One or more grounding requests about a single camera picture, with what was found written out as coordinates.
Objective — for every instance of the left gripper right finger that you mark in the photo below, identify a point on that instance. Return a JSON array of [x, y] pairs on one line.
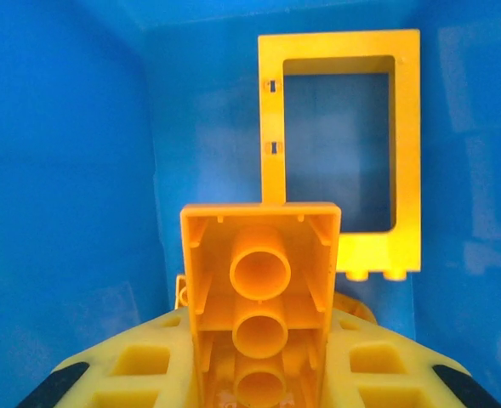
[[403, 382]]

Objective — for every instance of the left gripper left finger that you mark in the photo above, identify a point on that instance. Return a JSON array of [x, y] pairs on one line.
[[84, 382]]

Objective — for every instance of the long orange lego brick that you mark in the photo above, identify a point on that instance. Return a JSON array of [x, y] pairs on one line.
[[260, 238]]

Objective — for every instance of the blue three-compartment plastic bin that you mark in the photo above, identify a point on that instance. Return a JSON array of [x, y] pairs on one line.
[[63, 170]]

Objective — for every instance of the yellow lego window frame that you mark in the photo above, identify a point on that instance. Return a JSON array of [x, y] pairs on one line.
[[271, 119]]

